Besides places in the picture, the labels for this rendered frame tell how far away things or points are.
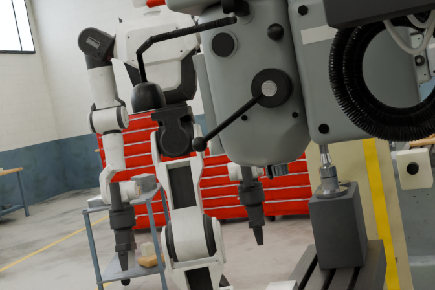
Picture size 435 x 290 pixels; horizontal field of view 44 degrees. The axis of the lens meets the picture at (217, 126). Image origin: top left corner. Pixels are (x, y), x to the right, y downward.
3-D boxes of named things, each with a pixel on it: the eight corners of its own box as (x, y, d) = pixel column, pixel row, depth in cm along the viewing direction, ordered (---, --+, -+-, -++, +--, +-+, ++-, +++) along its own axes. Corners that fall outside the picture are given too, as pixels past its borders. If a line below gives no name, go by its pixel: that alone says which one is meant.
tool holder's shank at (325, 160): (331, 164, 150) (323, 124, 150) (334, 165, 147) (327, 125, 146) (319, 166, 150) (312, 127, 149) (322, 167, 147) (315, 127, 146)
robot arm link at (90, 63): (92, 70, 198) (85, 33, 197) (116, 66, 198) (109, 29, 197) (84, 70, 187) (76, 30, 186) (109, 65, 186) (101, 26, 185)
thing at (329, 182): (336, 187, 151) (333, 166, 151) (342, 189, 147) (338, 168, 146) (320, 190, 151) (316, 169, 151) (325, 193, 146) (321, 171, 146)
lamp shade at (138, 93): (131, 113, 117) (125, 85, 117) (163, 107, 119) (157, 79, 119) (135, 112, 110) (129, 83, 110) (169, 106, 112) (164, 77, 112)
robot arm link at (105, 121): (106, 167, 193) (100, 114, 197) (133, 162, 193) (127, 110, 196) (96, 164, 183) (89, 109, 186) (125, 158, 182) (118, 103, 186)
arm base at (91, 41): (85, 59, 200) (90, 29, 199) (120, 65, 200) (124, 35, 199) (74, 57, 185) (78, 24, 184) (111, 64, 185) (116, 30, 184)
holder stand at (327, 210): (318, 269, 146) (306, 197, 145) (327, 244, 167) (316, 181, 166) (364, 266, 142) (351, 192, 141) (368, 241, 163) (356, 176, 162)
